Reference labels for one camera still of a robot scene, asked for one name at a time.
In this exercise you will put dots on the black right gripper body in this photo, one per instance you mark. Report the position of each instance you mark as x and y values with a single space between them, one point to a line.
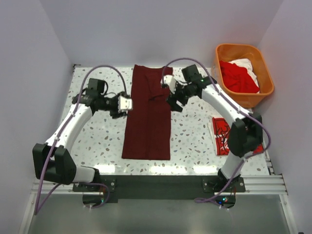
177 95

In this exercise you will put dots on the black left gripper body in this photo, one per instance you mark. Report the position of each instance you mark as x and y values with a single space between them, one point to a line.
117 112

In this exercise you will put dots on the dark maroon t shirt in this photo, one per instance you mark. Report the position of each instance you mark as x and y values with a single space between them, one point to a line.
148 125

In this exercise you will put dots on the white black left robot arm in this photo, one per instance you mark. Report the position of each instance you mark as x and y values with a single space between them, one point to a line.
52 160

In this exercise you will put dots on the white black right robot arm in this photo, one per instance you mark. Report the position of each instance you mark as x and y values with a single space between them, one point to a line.
209 91

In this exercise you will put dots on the folded red coca-cola t shirt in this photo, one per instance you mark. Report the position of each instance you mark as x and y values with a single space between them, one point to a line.
240 138

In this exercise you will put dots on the bright red t shirt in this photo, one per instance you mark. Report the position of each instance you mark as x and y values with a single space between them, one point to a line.
237 79

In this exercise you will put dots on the white t shirt in basket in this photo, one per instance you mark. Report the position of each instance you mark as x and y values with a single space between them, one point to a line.
246 63

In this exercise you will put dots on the orange plastic basket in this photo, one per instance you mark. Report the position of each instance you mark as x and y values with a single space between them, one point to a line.
229 52

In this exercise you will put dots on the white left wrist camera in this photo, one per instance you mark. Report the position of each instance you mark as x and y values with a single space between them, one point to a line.
125 104

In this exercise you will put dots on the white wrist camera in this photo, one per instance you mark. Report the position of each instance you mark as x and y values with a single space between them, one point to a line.
125 104
169 82

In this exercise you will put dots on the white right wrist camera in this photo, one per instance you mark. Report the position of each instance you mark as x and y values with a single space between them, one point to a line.
169 82

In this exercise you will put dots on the aluminium extrusion rail frame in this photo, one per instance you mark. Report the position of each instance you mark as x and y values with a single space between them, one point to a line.
262 209

